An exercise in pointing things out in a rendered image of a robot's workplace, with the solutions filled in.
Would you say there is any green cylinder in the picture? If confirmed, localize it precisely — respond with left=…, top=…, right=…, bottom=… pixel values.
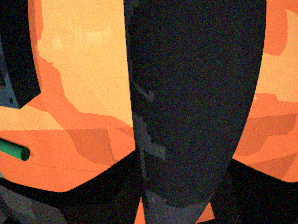
left=0, top=137, right=31, bottom=161

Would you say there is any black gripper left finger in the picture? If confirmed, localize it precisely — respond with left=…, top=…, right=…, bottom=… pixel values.
left=0, top=149, right=141, bottom=224

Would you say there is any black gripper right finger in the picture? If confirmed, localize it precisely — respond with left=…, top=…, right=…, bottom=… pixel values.
left=209, top=159, right=298, bottom=224

